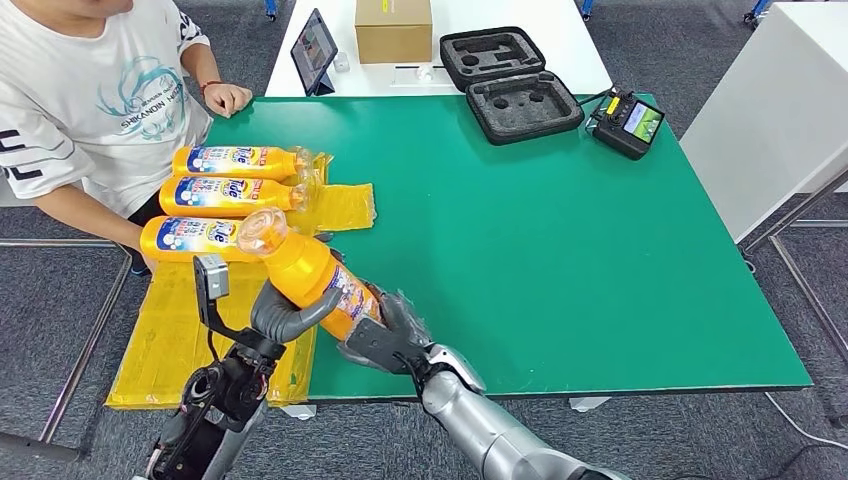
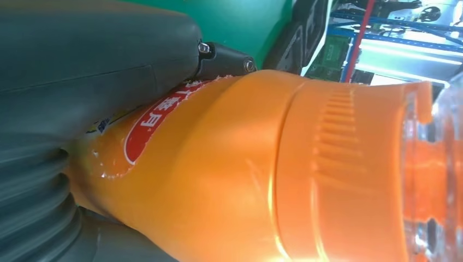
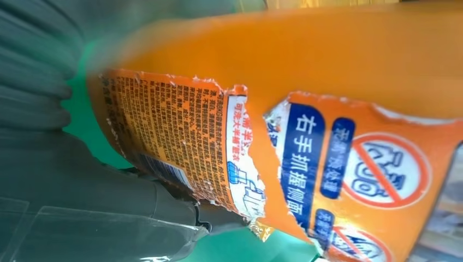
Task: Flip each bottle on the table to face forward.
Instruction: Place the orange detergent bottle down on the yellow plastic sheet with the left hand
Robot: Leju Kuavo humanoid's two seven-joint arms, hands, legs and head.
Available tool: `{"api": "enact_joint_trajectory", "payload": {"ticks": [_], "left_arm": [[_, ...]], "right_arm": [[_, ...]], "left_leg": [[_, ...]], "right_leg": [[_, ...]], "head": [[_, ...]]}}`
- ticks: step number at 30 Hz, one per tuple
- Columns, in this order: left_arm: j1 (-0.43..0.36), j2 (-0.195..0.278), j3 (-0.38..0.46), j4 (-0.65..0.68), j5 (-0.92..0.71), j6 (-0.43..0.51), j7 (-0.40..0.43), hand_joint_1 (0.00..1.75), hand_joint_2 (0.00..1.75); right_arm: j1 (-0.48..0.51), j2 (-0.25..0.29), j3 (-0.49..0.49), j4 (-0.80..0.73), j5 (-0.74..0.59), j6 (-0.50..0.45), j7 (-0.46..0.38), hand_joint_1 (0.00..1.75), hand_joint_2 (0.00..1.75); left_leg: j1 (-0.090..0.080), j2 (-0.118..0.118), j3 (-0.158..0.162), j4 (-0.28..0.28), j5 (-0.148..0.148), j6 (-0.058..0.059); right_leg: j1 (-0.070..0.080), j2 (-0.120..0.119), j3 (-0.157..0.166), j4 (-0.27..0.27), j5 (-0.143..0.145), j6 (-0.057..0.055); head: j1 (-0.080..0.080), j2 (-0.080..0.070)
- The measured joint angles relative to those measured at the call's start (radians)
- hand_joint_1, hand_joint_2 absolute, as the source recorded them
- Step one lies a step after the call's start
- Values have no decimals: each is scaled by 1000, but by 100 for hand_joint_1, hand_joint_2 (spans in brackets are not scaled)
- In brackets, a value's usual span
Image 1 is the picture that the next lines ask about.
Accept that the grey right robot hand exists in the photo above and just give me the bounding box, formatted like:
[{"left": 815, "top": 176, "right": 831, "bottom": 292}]
[{"left": 336, "top": 248, "right": 435, "bottom": 376}]

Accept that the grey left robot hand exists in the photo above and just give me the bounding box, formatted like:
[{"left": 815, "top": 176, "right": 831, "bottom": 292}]
[{"left": 250, "top": 231, "right": 346, "bottom": 346}]

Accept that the person's left hand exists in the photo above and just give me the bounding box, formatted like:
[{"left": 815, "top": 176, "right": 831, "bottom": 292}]
[{"left": 203, "top": 83, "right": 254, "bottom": 119}]

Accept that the orange detergent bottle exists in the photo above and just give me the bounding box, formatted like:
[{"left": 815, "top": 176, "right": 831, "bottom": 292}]
[
  {"left": 139, "top": 215, "right": 263, "bottom": 264},
  {"left": 159, "top": 175, "right": 311, "bottom": 219},
  {"left": 236, "top": 207, "right": 387, "bottom": 342},
  {"left": 172, "top": 145, "right": 314, "bottom": 182}
]

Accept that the black tablet with stand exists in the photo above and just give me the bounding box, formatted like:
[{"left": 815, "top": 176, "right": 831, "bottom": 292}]
[{"left": 290, "top": 7, "right": 339, "bottom": 97}]

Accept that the yellow taped cardboard sheet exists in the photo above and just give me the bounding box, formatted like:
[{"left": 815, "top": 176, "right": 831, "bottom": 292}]
[{"left": 105, "top": 152, "right": 378, "bottom": 410}]

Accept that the person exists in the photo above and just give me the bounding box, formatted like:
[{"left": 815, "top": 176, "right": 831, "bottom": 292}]
[{"left": 0, "top": 0, "right": 254, "bottom": 276}]

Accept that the white flat card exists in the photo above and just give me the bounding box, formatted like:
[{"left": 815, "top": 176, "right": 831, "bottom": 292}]
[{"left": 390, "top": 64, "right": 442, "bottom": 87}]

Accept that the brown cardboard box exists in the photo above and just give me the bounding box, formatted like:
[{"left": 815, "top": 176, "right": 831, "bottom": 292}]
[{"left": 354, "top": 0, "right": 434, "bottom": 65}]

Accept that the white chair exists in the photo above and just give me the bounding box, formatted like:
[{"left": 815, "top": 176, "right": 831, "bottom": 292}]
[{"left": 0, "top": 168, "right": 34, "bottom": 209}]

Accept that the black foam-lined case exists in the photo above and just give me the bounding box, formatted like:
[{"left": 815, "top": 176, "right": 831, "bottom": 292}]
[{"left": 439, "top": 26, "right": 586, "bottom": 146}]

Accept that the black controller with screen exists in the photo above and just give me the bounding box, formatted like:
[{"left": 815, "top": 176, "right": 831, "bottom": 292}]
[{"left": 591, "top": 90, "right": 666, "bottom": 161}]

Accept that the white table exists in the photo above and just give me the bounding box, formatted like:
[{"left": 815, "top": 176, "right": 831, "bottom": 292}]
[{"left": 264, "top": 0, "right": 613, "bottom": 99}]

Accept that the white cabinet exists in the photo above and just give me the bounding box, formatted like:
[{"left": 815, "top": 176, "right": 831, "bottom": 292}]
[{"left": 679, "top": 1, "right": 848, "bottom": 244}]

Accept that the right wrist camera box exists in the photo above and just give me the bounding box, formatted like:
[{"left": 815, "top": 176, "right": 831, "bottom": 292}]
[{"left": 344, "top": 316, "right": 432, "bottom": 376}]

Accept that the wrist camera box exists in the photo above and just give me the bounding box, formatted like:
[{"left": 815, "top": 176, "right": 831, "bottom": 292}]
[
  {"left": 344, "top": 316, "right": 432, "bottom": 376},
  {"left": 192, "top": 253, "right": 287, "bottom": 362}
]

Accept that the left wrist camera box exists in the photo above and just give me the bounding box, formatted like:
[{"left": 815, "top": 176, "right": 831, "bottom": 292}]
[{"left": 192, "top": 253, "right": 287, "bottom": 362}]

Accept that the grey metal frame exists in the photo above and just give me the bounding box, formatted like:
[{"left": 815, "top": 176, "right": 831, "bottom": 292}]
[
  {"left": 0, "top": 238, "right": 134, "bottom": 463},
  {"left": 737, "top": 165, "right": 848, "bottom": 369}
]

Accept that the black controller cable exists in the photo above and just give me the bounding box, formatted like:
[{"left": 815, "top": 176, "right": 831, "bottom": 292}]
[{"left": 577, "top": 84, "right": 617, "bottom": 109}]

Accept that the white floor cable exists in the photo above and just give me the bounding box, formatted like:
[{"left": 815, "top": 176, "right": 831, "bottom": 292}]
[{"left": 765, "top": 392, "right": 848, "bottom": 455}]

